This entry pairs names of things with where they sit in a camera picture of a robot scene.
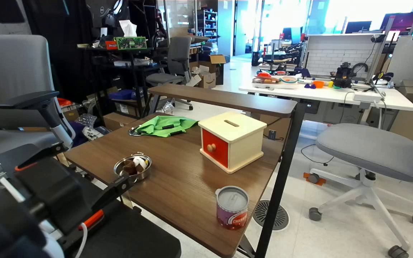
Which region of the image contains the tray of toys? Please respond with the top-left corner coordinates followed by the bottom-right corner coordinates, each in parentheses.
top-left (252, 71), bottom-right (299, 90)

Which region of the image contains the black shelf rack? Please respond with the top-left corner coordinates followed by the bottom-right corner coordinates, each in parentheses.
top-left (79, 45), bottom-right (158, 119)

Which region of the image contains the round floor vent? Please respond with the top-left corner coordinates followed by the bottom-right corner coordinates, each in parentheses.
top-left (252, 200), bottom-right (290, 231)

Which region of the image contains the silver metal lid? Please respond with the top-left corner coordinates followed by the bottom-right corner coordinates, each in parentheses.
top-left (128, 125), bottom-right (146, 137)

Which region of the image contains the grey office chair white base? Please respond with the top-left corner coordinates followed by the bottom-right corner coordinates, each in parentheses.
top-left (308, 103), bottom-right (413, 258)

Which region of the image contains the grey office chair black armrest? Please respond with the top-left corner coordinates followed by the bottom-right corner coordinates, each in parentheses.
top-left (0, 35), bottom-right (76, 169)

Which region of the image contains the black machine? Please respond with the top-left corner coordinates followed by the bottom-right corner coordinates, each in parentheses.
top-left (333, 62), bottom-right (355, 89)

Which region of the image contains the camera on mount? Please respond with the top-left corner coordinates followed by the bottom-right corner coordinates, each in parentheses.
top-left (353, 16), bottom-right (396, 103)

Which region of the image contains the row of monitors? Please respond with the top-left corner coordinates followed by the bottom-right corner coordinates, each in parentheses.
top-left (344, 10), bottom-right (413, 37)

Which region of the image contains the shelf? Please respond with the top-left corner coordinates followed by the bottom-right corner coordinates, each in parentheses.
top-left (196, 9), bottom-right (219, 40)

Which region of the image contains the brown cardboard box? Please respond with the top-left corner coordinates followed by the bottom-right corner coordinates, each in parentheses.
top-left (102, 112), bottom-right (138, 132)

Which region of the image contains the silver metal bowl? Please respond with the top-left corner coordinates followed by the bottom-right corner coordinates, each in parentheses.
top-left (113, 153), bottom-right (152, 183)

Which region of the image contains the white table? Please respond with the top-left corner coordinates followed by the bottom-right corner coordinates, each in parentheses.
top-left (238, 76), bottom-right (413, 130)

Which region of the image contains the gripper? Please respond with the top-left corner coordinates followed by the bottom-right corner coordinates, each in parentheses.
top-left (16, 142), bottom-right (136, 235)

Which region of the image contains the green cloth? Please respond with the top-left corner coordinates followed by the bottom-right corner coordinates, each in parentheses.
top-left (135, 115), bottom-right (199, 138)

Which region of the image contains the red drawer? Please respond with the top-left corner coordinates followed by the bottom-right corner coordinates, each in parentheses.
top-left (201, 128), bottom-right (229, 169)

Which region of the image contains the green tissue box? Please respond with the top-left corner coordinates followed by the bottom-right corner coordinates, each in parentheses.
top-left (114, 20), bottom-right (148, 50)

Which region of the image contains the tin with purple red label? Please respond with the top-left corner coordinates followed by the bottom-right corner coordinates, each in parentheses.
top-left (215, 186), bottom-right (249, 230)

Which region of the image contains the wooden box with coin slot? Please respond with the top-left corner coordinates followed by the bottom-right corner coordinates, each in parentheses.
top-left (198, 111), bottom-right (267, 174)

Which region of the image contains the grey office chair dark frame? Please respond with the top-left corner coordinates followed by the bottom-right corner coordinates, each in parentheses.
top-left (145, 36), bottom-right (195, 111)

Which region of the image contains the white tile board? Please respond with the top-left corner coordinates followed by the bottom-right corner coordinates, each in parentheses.
top-left (305, 34), bottom-right (386, 78)

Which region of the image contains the stack of cardboard boxes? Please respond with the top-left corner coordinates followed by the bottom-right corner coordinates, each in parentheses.
top-left (188, 54), bottom-right (227, 89)

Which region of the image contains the brown white plush toy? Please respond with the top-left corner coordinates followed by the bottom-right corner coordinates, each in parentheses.
top-left (122, 156), bottom-right (149, 176)

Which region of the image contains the black cable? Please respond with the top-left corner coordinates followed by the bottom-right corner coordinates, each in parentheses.
top-left (300, 143), bottom-right (331, 166)

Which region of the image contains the black monitor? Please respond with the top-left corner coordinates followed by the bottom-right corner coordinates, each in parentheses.
top-left (86, 0), bottom-right (131, 37)

